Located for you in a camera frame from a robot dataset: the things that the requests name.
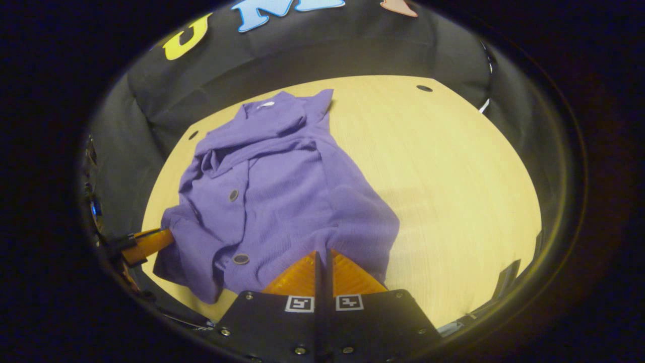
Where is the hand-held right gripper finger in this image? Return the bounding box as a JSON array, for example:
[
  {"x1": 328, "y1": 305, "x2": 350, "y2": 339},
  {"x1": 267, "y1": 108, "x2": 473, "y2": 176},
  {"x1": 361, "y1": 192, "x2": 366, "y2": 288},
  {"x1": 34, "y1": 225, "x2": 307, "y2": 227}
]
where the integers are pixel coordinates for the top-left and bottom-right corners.
[
  {"x1": 214, "y1": 251, "x2": 323, "y2": 361},
  {"x1": 325, "y1": 250, "x2": 441, "y2": 363}
]

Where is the purple button shirt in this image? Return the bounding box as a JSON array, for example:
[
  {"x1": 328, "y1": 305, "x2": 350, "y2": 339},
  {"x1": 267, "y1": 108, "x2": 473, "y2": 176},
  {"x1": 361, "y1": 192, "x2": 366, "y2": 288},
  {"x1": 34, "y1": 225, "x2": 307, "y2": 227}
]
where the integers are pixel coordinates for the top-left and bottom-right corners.
[{"x1": 153, "y1": 89, "x2": 400, "y2": 305}]

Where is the small grey object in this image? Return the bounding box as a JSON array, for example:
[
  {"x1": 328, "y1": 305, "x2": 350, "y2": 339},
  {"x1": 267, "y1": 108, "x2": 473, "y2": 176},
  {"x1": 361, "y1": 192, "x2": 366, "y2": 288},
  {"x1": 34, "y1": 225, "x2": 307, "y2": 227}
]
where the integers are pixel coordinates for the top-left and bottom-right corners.
[{"x1": 437, "y1": 314, "x2": 477, "y2": 337}]

